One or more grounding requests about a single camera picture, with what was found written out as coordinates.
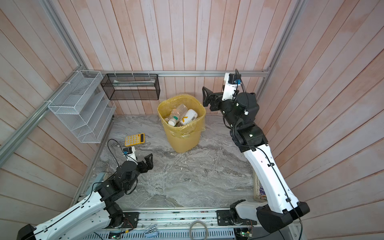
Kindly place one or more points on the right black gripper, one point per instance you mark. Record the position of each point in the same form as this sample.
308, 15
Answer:
219, 101

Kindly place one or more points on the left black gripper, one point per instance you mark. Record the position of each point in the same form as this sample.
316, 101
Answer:
149, 164

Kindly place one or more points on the clear bottle white label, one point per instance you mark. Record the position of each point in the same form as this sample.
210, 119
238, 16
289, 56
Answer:
189, 117

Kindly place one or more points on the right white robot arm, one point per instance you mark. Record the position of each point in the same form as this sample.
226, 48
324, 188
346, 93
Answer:
239, 111

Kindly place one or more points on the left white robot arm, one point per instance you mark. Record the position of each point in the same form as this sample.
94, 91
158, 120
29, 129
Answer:
96, 211

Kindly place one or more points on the yellow plastic waste bin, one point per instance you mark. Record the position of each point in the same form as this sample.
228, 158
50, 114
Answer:
183, 138

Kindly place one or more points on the yellow calculator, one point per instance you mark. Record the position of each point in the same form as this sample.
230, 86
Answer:
134, 140

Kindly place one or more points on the purple book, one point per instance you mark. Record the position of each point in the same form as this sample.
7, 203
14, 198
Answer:
258, 192

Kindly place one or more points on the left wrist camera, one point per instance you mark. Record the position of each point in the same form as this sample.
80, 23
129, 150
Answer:
129, 153

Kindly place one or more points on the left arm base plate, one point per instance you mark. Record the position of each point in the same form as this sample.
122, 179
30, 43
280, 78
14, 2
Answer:
126, 220

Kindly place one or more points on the black wire mesh basket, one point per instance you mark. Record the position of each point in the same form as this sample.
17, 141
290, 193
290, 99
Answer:
131, 87

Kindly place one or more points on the white wire mesh shelf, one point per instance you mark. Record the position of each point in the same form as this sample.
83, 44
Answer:
82, 108

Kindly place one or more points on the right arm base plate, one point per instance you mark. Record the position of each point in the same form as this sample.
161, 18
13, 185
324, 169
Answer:
231, 218

